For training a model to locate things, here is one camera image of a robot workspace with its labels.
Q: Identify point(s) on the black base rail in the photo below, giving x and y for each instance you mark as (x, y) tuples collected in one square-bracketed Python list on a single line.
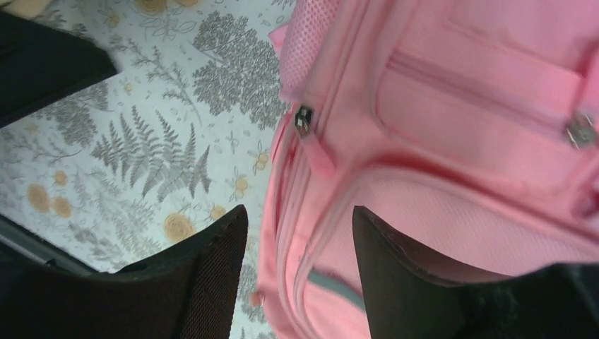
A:
[(18, 243)]

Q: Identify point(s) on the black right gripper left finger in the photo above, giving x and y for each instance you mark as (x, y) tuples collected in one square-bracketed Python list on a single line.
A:
[(188, 290)]

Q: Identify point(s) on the floral table mat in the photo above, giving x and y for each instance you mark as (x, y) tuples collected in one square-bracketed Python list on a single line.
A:
[(182, 134)]

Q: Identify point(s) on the pink student backpack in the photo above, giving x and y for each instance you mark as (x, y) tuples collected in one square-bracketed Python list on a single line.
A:
[(455, 139)]

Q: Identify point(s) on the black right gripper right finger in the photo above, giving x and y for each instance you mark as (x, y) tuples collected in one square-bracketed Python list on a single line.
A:
[(468, 304)]

